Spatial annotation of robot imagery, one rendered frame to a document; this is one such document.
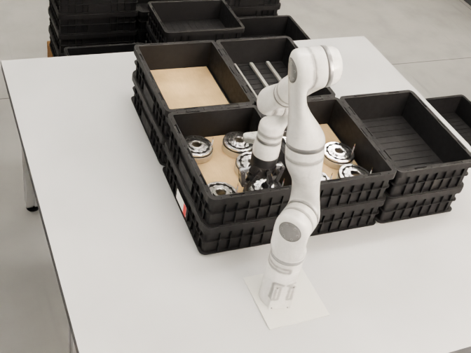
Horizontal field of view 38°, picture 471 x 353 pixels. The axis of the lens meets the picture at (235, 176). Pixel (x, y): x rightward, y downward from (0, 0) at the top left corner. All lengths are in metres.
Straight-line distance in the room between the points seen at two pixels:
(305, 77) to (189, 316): 0.73
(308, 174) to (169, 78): 0.97
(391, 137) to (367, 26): 2.64
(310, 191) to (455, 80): 3.06
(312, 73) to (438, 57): 3.45
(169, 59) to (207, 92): 0.19
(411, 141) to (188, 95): 0.78
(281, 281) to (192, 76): 0.94
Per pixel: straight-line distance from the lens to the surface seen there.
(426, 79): 4.59
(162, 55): 2.48
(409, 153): 2.39
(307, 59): 1.48
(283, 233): 1.73
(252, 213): 1.96
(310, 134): 1.56
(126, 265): 1.96
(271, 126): 1.84
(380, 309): 2.02
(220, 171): 2.09
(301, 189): 1.71
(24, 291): 2.82
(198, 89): 2.43
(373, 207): 2.18
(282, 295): 1.88
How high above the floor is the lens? 2.16
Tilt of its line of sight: 40 degrees down
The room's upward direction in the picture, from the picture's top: 12 degrees clockwise
